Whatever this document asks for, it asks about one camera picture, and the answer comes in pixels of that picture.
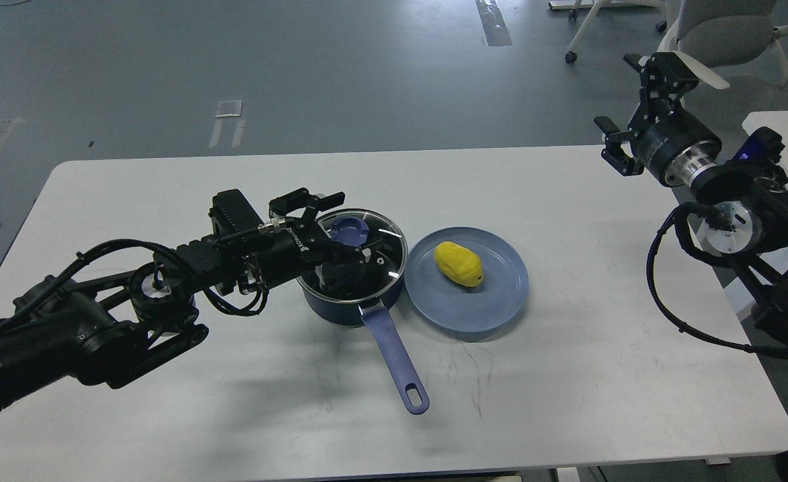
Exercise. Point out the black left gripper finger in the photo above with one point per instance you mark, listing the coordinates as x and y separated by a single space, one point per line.
345 273
313 204

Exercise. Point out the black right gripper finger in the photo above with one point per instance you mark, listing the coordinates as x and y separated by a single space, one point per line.
613 152
665 77

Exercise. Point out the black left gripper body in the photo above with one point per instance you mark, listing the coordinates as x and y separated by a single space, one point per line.
288 254

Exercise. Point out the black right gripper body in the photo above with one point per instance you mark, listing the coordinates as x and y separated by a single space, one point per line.
667 140

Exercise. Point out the glass pot lid blue knob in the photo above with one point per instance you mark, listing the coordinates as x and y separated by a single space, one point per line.
387 258

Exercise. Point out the yellow toy potato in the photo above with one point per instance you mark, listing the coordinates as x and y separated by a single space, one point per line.
459 264

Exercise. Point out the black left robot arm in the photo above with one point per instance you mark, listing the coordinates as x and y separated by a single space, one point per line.
127 306

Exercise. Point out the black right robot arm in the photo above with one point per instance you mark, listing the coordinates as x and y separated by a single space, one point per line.
687 219

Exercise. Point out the dark blue saucepan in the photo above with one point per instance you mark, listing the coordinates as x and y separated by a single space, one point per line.
378 320

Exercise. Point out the white grey office chair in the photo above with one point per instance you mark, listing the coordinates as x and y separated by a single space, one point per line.
726 33

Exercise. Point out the blue round plate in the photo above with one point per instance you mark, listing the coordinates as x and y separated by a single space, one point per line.
468 312

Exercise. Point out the white side table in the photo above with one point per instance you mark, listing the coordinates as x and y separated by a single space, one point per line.
752 190

